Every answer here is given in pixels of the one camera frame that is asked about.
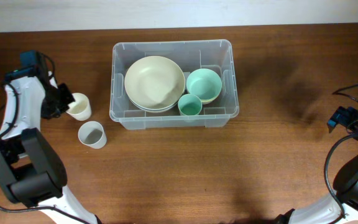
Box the mint green cup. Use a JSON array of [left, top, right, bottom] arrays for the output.
[[177, 94, 203, 116]]

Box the clear plastic storage bin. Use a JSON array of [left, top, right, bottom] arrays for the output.
[[109, 39, 239, 130]]

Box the mint green small bowl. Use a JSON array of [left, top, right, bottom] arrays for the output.
[[186, 68, 223, 100]]

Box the cream white cup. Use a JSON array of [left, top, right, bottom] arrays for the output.
[[66, 93, 92, 121]]

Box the beige bowl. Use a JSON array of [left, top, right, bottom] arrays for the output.
[[124, 56, 185, 111], [129, 93, 180, 113]]

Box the white small bowl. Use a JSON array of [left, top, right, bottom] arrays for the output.
[[201, 95, 218, 105]]

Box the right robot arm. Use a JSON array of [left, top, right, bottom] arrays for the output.
[[273, 84, 358, 224]]

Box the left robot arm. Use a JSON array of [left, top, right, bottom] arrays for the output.
[[0, 50, 100, 223]]

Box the grey translucent cup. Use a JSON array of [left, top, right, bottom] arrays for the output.
[[78, 121, 107, 149]]

